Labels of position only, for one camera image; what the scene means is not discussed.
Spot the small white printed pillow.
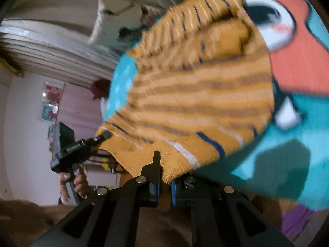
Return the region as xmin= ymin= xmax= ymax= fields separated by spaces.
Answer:
xmin=88 ymin=0 xmax=146 ymax=50

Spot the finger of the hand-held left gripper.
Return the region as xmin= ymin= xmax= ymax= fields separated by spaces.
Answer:
xmin=93 ymin=131 xmax=111 ymax=145

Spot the dark red cloth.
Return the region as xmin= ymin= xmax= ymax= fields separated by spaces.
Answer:
xmin=91 ymin=79 xmax=111 ymax=100

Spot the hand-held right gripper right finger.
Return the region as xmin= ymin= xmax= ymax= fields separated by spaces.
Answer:
xmin=171 ymin=175 xmax=296 ymax=247

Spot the printed teal cartoon blanket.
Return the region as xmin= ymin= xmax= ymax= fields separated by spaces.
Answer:
xmin=103 ymin=0 xmax=329 ymax=237

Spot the red wall poster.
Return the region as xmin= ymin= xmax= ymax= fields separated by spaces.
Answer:
xmin=41 ymin=82 xmax=64 ymax=104

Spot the teal wall poster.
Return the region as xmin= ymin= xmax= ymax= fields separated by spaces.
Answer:
xmin=41 ymin=104 xmax=59 ymax=122

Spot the yellow striped sweater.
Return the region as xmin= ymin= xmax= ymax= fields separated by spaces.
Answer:
xmin=95 ymin=0 xmax=275 ymax=184

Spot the person's left hand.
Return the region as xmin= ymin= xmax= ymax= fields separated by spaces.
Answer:
xmin=59 ymin=166 xmax=89 ymax=205

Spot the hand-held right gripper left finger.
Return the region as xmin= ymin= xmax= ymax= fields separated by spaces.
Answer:
xmin=31 ymin=150 xmax=162 ymax=247

